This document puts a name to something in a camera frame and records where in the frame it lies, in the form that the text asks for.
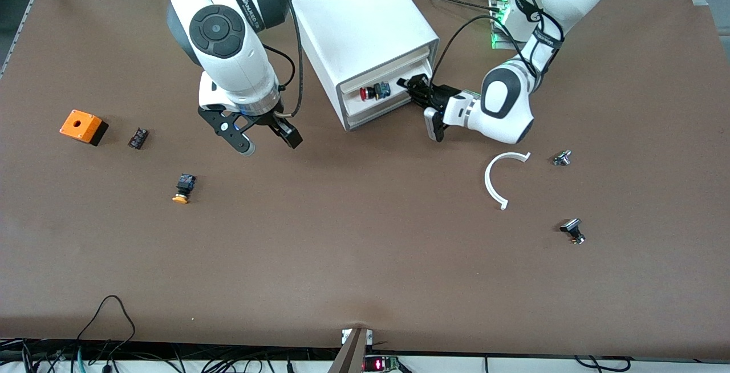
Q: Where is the red push button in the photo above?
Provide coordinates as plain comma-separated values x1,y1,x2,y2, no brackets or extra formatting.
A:
359,82,392,102

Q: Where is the orange push button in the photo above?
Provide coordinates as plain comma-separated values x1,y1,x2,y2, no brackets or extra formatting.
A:
172,173,197,205

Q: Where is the white curved plastic arc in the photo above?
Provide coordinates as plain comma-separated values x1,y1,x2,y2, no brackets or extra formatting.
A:
484,151,532,211

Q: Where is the device with red display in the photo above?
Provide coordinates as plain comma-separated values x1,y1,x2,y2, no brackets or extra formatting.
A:
363,355,401,373

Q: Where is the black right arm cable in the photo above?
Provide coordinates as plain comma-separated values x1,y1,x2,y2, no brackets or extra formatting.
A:
228,0,305,119

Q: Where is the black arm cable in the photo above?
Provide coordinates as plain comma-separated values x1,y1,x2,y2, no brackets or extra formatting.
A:
432,0,566,86
228,0,305,119

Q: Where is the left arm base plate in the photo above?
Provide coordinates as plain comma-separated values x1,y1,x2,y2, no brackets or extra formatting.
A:
489,0,518,51

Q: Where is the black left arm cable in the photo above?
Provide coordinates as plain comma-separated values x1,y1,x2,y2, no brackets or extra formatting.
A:
432,0,566,86

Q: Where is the orange button enclosure box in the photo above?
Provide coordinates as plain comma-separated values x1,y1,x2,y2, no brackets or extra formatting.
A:
59,110,110,147

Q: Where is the black silver selector switch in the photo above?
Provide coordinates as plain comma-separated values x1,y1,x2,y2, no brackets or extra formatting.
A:
559,218,587,246

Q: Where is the black looped cable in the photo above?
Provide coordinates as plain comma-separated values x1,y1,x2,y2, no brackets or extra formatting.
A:
74,295,137,362

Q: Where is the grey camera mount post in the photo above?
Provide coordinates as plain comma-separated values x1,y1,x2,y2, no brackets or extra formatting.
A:
327,327,375,373

